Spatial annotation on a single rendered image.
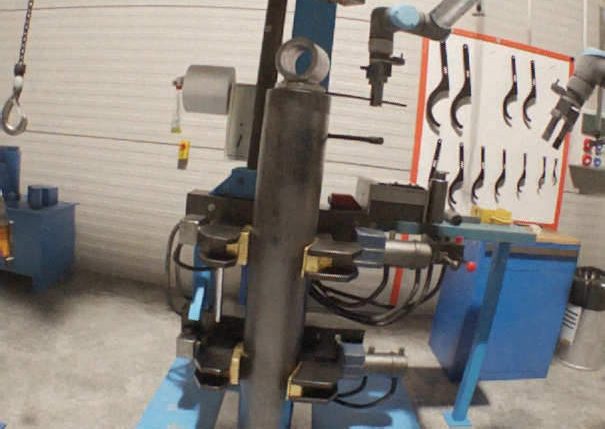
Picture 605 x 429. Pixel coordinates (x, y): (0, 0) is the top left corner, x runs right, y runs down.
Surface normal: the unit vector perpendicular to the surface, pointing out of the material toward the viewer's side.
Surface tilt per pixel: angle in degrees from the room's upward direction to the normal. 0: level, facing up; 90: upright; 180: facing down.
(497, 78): 90
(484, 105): 90
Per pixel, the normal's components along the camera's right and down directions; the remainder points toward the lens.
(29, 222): -0.01, 0.09
